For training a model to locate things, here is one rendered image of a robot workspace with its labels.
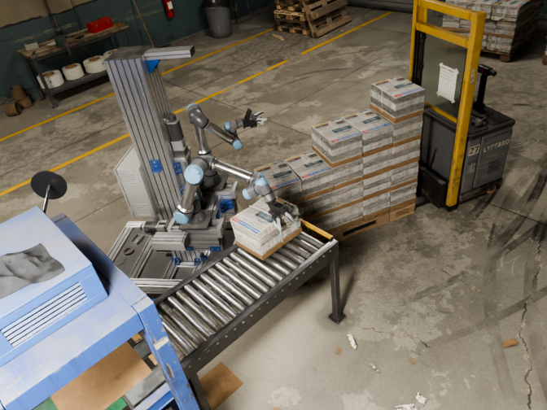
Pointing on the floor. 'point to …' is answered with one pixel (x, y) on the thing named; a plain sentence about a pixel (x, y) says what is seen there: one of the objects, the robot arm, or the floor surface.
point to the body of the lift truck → (471, 172)
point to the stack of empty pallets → (291, 16)
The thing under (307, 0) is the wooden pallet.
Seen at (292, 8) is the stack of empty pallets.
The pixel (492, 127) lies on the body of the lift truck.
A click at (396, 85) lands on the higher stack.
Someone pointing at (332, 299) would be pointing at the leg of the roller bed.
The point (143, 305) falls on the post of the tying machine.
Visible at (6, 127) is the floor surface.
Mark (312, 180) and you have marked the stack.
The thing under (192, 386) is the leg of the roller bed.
